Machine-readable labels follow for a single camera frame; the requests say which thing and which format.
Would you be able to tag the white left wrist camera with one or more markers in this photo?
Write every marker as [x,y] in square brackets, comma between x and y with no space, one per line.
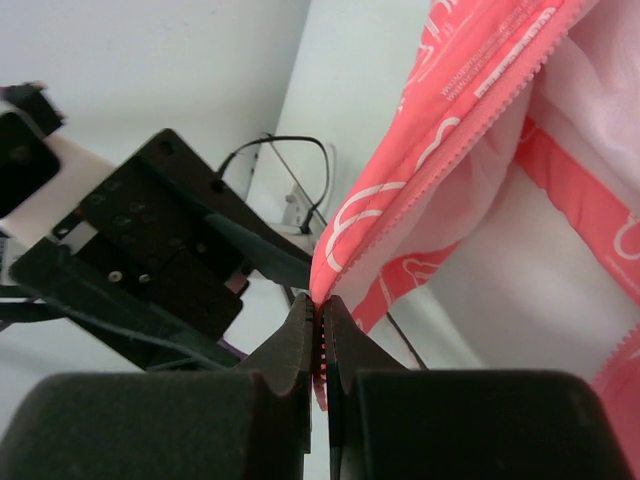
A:
[44,176]

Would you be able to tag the pink hooded jacket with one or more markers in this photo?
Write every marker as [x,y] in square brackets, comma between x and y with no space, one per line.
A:
[507,188]

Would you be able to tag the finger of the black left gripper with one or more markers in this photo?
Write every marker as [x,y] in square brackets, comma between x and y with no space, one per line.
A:
[275,257]
[72,287]

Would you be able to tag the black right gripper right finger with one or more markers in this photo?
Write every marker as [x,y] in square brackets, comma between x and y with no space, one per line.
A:
[390,422]

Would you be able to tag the shiny metal base plate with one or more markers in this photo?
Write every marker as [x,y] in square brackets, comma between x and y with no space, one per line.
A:
[297,205]

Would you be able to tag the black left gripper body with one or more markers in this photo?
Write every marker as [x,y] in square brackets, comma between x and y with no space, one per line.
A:
[144,228]

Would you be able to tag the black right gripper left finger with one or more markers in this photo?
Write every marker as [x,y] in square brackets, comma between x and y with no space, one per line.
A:
[249,422]

